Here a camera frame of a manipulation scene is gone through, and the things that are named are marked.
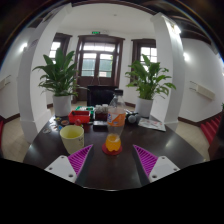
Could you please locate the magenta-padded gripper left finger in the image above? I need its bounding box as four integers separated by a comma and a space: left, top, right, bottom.
44, 143, 95, 184

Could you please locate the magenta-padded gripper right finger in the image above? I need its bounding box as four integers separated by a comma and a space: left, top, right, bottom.
131, 144, 181, 183

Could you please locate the pale yellow plastic cup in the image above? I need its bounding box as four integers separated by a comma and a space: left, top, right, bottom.
59, 124, 85, 155

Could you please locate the printed paper sheet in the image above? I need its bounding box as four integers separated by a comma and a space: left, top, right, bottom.
137, 117, 167, 133

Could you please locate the flat round red coaster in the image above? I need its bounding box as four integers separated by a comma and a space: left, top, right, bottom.
101, 142, 123, 157

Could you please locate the red plastic box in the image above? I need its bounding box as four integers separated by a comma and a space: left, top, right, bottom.
68, 110, 92, 125

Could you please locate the dark round gadget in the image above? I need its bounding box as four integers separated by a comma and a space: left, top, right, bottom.
125, 112, 142, 126

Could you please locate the small black flat box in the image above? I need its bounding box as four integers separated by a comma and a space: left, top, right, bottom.
92, 120, 109, 132

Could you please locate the orange drink plastic bottle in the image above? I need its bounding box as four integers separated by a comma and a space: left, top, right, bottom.
105, 89, 127, 153

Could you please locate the green plastic box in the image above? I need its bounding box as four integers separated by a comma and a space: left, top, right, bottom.
75, 105, 96, 114

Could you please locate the potted green plant white pot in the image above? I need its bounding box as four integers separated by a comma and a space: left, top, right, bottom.
32, 47, 88, 118
125, 53, 177, 118

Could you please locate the dark wooden double door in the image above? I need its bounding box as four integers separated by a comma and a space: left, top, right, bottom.
74, 34, 125, 93

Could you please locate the dark framed window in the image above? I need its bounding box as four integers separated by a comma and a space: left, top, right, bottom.
130, 38, 158, 81
48, 32, 73, 64

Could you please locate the white wall trunking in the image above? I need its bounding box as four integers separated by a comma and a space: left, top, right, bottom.
189, 80, 217, 101

